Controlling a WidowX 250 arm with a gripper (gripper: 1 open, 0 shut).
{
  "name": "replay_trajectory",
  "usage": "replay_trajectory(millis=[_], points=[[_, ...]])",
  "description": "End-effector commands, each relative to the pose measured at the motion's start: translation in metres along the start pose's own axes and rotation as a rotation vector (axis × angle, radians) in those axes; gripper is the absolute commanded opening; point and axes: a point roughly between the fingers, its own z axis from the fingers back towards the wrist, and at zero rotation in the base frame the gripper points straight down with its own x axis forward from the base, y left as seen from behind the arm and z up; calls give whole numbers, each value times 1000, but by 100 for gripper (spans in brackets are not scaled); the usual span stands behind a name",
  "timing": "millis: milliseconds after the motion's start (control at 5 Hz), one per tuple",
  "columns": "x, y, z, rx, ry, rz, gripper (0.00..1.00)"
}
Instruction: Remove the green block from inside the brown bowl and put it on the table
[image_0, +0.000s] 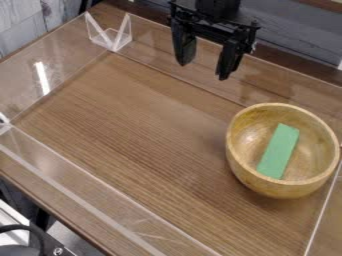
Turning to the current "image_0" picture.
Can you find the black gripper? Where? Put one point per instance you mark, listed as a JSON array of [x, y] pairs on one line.
[[215, 20]]

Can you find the green rectangular block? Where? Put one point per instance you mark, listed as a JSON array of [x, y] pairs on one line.
[[278, 152]]

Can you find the brown wooden bowl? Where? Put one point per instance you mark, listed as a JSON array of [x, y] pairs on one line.
[[314, 157]]

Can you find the clear acrylic corner bracket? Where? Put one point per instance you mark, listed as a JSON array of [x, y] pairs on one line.
[[110, 38]]

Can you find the clear acrylic tray wall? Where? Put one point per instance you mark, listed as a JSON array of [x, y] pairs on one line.
[[115, 223]]

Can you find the black metal bracket with screw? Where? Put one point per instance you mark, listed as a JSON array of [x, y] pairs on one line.
[[54, 247]]

